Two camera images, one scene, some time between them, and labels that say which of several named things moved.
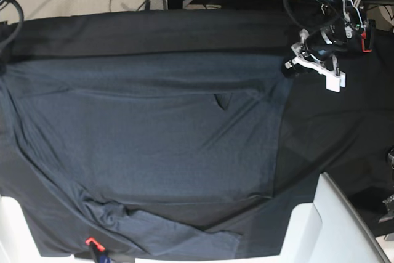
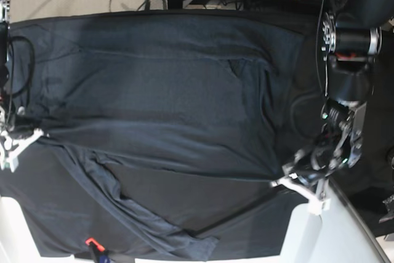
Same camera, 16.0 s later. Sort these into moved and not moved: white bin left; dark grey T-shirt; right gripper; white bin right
Moved: dark grey T-shirt; right gripper
Not moved: white bin right; white bin left
